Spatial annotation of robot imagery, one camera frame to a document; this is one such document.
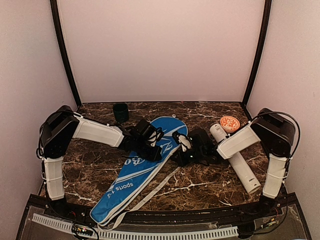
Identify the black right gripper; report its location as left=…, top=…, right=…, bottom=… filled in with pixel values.
left=170, top=147, right=205, bottom=167

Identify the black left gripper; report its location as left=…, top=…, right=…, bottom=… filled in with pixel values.
left=134, top=138, right=162, bottom=162

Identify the blue racket bag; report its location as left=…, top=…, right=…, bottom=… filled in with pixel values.
left=90, top=116, right=188, bottom=226

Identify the white shuttlecock tube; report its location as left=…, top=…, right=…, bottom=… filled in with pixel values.
left=209, top=123, right=261, bottom=195

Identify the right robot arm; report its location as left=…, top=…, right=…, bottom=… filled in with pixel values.
left=172, top=108, right=301, bottom=217

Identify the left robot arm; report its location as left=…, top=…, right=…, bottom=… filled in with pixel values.
left=36, top=105, right=164, bottom=218

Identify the dark green cup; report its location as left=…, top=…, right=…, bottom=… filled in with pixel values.
left=112, top=103, right=129, bottom=124

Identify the orange patterned bowl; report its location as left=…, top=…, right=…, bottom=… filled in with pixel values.
left=219, top=115, right=241, bottom=133

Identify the white slotted cable duct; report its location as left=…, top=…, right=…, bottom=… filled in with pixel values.
left=31, top=213, right=239, bottom=240

